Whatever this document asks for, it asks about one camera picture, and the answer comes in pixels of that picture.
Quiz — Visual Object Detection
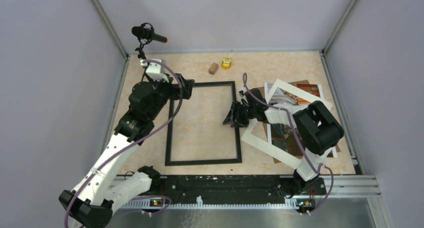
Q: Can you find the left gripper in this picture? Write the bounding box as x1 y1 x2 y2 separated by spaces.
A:
147 72 195 120

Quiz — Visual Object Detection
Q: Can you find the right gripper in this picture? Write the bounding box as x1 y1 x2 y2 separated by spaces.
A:
222 100 256 128

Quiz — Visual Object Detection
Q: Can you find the white photo mat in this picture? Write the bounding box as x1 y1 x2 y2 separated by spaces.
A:
241 79 333 169

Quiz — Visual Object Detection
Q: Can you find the cat photo print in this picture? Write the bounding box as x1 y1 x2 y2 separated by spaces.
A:
266 80 324 158

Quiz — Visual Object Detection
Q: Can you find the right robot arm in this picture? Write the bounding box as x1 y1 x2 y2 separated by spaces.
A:
222 88 345 194

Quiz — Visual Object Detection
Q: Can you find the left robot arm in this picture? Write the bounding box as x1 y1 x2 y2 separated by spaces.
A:
59 73 195 228

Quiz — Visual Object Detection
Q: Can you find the black tripod stand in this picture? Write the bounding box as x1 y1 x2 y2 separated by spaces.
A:
135 39 155 86

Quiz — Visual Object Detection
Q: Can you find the small wooden block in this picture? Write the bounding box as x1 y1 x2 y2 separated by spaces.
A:
208 63 219 75

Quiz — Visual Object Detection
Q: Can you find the yellow owl toy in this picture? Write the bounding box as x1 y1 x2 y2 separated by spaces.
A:
221 57 232 70

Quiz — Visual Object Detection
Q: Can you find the black microphone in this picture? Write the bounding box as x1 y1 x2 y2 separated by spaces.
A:
131 22 168 44

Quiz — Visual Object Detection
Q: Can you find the brown cardboard backing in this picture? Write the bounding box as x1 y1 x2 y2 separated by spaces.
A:
257 80 341 158

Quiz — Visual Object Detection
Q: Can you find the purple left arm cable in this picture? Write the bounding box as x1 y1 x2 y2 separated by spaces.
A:
63 58 185 228

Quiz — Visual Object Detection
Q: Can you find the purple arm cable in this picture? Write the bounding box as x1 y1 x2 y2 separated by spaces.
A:
241 72 335 216
63 58 185 228

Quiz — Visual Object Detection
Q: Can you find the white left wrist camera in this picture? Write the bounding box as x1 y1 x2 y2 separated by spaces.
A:
140 59 173 82

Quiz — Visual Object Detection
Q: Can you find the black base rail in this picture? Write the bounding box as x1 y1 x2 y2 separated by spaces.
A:
142 175 327 205

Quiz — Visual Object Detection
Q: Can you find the black picture frame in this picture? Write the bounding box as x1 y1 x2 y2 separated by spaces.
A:
164 81 243 166

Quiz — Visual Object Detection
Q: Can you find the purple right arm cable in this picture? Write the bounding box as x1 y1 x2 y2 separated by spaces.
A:
241 72 335 216

